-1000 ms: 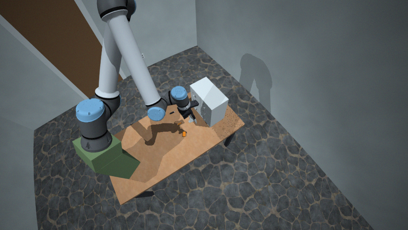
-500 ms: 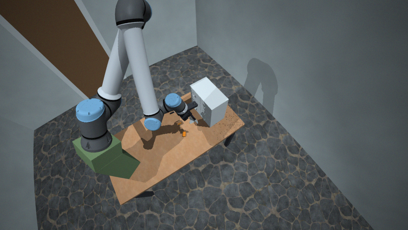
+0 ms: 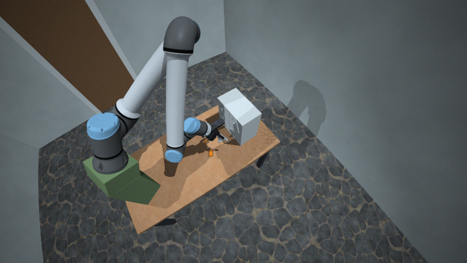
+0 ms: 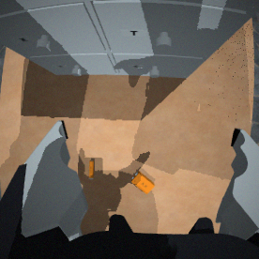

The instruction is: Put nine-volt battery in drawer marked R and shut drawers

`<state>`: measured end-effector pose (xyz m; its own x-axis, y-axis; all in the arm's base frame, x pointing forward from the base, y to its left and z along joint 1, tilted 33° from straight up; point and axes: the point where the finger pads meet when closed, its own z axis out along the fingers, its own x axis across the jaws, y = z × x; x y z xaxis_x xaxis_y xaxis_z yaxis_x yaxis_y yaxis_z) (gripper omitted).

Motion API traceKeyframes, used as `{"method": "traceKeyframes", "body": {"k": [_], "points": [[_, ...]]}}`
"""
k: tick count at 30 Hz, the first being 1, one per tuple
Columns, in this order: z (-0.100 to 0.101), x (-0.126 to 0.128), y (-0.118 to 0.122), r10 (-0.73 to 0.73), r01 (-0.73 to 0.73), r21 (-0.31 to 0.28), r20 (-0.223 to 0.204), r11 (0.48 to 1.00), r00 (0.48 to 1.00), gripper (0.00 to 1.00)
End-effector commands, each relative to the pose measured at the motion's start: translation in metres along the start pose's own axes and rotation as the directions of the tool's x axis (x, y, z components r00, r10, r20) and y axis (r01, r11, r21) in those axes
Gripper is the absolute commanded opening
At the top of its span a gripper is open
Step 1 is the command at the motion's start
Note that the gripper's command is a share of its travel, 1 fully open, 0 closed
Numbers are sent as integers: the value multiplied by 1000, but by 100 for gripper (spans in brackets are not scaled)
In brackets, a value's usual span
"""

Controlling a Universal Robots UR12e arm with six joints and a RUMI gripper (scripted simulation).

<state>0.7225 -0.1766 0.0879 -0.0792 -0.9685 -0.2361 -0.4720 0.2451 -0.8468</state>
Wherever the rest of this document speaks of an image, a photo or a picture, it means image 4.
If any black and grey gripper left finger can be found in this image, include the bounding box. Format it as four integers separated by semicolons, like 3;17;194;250
0;120;88;259

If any orange 9v battery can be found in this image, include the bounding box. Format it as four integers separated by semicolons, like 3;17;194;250
131;171;155;194

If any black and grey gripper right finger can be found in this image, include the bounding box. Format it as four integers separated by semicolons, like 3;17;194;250
216;129;259;247

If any white chest of drawers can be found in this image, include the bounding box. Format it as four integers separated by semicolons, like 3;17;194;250
0;0;259;78

